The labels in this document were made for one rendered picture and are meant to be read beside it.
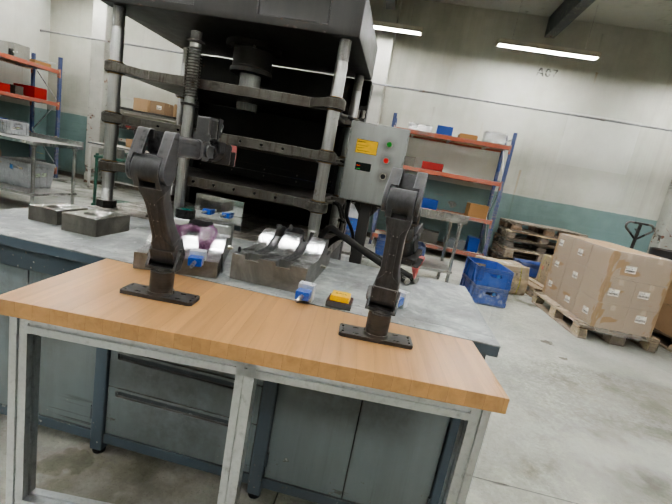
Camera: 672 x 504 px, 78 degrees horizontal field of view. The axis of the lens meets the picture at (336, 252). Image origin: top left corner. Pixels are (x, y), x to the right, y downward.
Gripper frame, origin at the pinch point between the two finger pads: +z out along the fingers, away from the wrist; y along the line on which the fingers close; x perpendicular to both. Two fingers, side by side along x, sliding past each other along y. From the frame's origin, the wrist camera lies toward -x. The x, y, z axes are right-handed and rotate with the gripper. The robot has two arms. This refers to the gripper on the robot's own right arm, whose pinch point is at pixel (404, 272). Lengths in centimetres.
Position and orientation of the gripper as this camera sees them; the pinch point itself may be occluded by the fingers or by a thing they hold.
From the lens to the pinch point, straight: 142.3
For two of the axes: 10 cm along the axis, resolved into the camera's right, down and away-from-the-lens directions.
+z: 0.9, 7.9, 6.1
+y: -8.5, -2.6, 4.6
